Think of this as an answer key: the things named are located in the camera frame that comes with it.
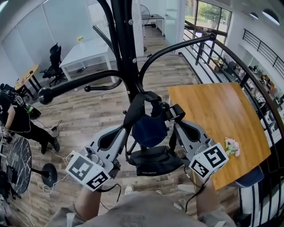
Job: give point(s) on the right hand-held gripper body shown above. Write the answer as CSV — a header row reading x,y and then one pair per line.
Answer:
x,y
209,158

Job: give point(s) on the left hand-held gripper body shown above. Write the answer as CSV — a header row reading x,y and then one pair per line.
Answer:
x,y
88,166

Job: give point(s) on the black and blue bag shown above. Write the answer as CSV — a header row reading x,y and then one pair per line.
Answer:
x,y
148,133

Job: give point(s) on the black coat rack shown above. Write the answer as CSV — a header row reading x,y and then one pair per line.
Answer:
x,y
129,55

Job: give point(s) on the person's left forearm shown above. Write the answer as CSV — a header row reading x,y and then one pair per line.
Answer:
x,y
88,204

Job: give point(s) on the person's right forearm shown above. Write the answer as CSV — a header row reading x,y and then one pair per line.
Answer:
x,y
206,199

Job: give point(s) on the pink flower bunch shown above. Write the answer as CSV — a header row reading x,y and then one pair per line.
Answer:
x,y
233,147

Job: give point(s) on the orange wooden table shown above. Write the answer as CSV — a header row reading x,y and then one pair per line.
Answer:
x,y
217,115

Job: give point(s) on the blue seat cushion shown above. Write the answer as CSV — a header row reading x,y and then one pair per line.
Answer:
x,y
250,177

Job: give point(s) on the person's left shoe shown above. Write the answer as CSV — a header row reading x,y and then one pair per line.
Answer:
x,y
129,189

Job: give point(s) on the person's shoe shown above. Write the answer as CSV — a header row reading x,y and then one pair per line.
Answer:
x,y
159,192
129,189

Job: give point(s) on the person's right shoe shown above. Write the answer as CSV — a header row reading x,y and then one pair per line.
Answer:
x,y
159,192

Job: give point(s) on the round black marble table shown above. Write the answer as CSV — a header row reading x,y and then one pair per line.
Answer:
x,y
20,164

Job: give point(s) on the person's grey shirt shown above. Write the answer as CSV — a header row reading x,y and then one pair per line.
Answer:
x,y
142,212

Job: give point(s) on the black curved stair railing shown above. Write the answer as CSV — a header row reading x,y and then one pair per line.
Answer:
x,y
250,73

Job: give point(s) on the black office chair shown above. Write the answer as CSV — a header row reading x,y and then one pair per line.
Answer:
x,y
54,64

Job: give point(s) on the light wood desk black legs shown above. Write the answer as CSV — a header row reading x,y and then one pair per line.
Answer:
x,y
27,75

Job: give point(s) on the black balcony railing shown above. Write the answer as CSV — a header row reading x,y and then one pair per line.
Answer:
x,y
264,47

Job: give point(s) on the small yellow object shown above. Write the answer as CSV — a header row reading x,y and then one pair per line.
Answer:
x,y
80,38

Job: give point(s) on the black framed window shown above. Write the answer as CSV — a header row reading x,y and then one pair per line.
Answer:
x,y
208,13

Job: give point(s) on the black topped white desk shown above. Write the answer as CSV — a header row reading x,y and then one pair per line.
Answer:
x,y
155,17

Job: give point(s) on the standing fan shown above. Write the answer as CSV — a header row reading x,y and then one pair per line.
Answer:
x,y
145,11

